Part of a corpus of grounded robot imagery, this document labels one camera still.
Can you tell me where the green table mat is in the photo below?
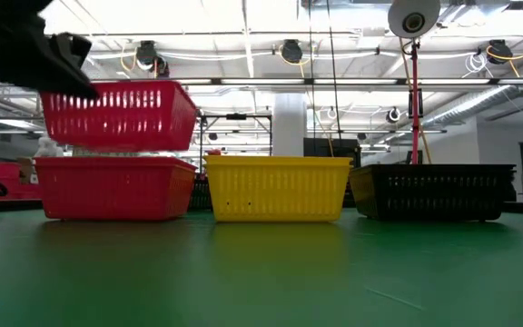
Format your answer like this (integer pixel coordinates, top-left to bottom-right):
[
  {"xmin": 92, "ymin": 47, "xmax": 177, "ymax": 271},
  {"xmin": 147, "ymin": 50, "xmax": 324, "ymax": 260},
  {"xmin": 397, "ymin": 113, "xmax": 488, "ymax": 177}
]
[{"xmin": 0, "ymin": 209, "xmax": 523, "ymax": 327}]

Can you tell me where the black cabinet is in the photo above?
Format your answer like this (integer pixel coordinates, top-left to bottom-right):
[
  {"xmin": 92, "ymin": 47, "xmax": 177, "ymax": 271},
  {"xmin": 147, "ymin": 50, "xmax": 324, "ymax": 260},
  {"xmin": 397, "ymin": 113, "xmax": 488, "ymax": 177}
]
[{"xmin": 303, "ymin": 137, "xmax": 362, "ymax": 167}]

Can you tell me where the white pillar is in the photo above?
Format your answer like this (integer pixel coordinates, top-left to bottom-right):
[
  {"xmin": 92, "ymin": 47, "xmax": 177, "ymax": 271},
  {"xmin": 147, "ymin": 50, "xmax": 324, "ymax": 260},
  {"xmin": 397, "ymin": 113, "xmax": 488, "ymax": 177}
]
[{"xmin": 272, "ymin": 93, "xmax": 308, "ymax": 158}]

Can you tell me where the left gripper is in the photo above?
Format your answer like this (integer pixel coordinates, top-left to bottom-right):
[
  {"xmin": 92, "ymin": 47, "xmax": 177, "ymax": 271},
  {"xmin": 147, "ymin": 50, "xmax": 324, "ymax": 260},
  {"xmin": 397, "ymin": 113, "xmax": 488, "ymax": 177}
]
[{"xmin": 0, "ymin": 0, "xmax": 100, "ymax": 100}]

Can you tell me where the silver ventilation duct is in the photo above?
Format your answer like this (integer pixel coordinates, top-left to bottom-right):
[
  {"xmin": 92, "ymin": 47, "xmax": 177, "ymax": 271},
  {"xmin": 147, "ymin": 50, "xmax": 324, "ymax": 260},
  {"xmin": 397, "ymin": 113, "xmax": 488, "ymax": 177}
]
[{"xmin": 422, "ymin": 84, "xmax": 523, "ymax": 128}]

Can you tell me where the yellow plastic basket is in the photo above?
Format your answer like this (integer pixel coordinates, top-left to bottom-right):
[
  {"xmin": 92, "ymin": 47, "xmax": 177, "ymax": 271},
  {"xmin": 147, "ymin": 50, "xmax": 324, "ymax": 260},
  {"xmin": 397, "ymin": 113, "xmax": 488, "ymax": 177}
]
[{"xmin": 204, "ymin": 155, "xmax": 354, "ymax": 223}]

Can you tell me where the long ceiling light strip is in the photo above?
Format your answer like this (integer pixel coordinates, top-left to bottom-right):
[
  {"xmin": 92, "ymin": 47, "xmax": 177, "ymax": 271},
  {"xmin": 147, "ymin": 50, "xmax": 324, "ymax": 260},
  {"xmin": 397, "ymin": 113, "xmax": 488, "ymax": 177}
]
[{"xmin": 93, "ymin": 76, "xmax": 523, "ymax": 87}]

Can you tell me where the red desk lamp white shade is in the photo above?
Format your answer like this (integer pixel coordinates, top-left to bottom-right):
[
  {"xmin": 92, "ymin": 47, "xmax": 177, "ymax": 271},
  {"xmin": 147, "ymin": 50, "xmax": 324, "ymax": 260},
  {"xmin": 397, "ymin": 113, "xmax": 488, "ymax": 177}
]
[{"xmin": 387, "ymin": 0, "xmax": 442, "ymax": 165}]

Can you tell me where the black workstation frame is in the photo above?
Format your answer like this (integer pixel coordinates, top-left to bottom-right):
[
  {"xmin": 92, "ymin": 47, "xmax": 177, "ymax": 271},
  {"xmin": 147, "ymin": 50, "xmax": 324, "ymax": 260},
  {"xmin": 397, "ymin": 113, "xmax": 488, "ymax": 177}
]
[{"xmin": 197, "ymin": 112, "xmax": 274, "ymax": 158}]

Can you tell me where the black plastic basket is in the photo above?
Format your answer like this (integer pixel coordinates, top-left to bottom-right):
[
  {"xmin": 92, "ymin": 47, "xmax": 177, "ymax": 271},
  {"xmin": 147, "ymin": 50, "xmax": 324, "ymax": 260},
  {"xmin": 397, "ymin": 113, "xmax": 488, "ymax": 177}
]
[
  {"xmin": 349, "ymin": 163, "xmax": 517, "ymax": 223},
  {"xmin": 188, "ymin": 174, "xmax": 212, "ymax": 211}
]

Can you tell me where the red plastic basket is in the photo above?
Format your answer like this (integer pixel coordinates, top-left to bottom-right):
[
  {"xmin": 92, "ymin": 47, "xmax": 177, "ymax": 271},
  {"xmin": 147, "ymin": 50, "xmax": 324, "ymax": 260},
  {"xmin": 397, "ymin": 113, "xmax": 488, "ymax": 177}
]
[
  {"xmin": 34, "ymin": 156, "xmax": 198, "ymax": 223},
  {"xmin": 39, "ymin": 80, "xmax": 198, "ymax": 154}
]

